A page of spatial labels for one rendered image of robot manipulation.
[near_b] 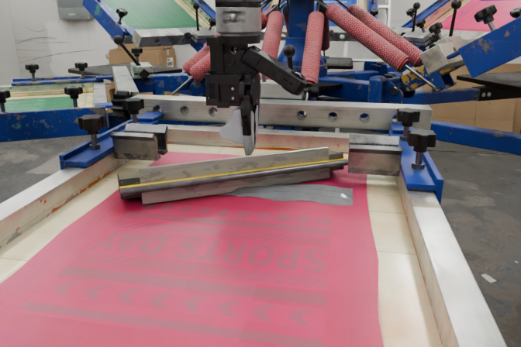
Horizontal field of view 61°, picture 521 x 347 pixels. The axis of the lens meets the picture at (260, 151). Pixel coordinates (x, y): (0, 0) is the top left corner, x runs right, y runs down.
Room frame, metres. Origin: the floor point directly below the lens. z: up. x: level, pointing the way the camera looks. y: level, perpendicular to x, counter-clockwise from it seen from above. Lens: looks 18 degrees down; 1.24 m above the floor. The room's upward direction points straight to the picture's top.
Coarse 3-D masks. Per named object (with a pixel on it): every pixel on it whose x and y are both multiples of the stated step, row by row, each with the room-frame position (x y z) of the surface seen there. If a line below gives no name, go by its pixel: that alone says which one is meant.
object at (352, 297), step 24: (360, 192) 0.67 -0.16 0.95; (336, 216) 0.58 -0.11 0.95; (360, 216) 0.58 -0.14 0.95; (336, 240) 0.51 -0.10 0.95; (360, 240) 0.51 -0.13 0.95; (336, 264) 0.45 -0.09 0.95; (360, 264) 0.45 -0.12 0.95; (336, 288) 0.40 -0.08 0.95; (360, 288) 0.40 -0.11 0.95; (336, 312) 0.36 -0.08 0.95; (360, 312) 0.36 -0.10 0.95; (168, 336) 0.33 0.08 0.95; (192, 336) 0.33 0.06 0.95; (336, 336) 0.33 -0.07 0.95; (360, 336) 0.33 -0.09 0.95
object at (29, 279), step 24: (96, 216) 0.58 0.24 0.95; (120, 216) 0.58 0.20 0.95; (72, 240) 0.51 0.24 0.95; (24, 264) 0.45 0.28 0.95; (48, 264) 0.45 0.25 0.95; (0, 288) 0.40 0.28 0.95; (24, 288) 0.40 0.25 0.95; (0, 312) 0.36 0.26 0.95; (0, 336) 0.33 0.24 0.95; (24, 336) 0.33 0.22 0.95; (48, 336) 0.33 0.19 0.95; (72, 336) 0.33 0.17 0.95; (96, 336) 0.33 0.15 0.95; (120, 336) 0.33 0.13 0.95; (144, 336) 0.33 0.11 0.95
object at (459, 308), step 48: (192, 144) 0.93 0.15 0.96; (240, 144) 0.91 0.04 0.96; (288, 144) 0.89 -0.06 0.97; (336, 144) 0.87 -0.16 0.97; (48, 192) 0.59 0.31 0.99; (432, 192) 0.58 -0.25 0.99; (0, 240) 0.49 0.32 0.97; (432, 240) 0.44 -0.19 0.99; (432, 288) 0.38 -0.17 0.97; (480, 336) 0.29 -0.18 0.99
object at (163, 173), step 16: (208, 160) 0.66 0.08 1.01; (224, 160) 0.67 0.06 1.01; (240, 160) 0.68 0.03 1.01; (256, 160) 0.69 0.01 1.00; (272, 160) 0.69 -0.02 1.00; (288, 160) 0.70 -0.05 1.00; (304, 160) 0.71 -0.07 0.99; (320, 160) 0.72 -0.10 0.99; (144, 176) 0.62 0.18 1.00; (160, 176) 0.63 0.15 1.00; (176, 176) 0.64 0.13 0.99; (192, 176) 0.65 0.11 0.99; (272, 176) 0.69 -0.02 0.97; (288, 176) 0.70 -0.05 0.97; (304, 176) 0.71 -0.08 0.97; (320, 176) 0.72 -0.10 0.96; (144, 192) 0.62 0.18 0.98; (160, 192) 0.62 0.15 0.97; (176, 192) 0.63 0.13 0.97; (192, 192) 0.64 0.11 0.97; (208, 192) 0.65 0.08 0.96; (224, 192) 0.66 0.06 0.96
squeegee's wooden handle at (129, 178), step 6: (330, 150) 0.78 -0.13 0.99; (330, 156) 0.73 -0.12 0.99; (336, 156) 0.74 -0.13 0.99; (342, 156) 0.74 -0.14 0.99; (330, 168) 0.73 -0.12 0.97; (336, 168) 0.73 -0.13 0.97; (342, 168) 0.73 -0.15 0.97; (120, 174) 0.66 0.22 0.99; (126, 174) 0.65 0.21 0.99; (132, 174) 0.65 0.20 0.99; (138, 174) 0.65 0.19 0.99; (120, 180) 0.61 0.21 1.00; (126, 180) 0.61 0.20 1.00; (132, 180) 0.61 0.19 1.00; (138, 180) 0.62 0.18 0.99; (120, 186) 0.61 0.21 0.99; (126, 198) 0.61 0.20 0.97
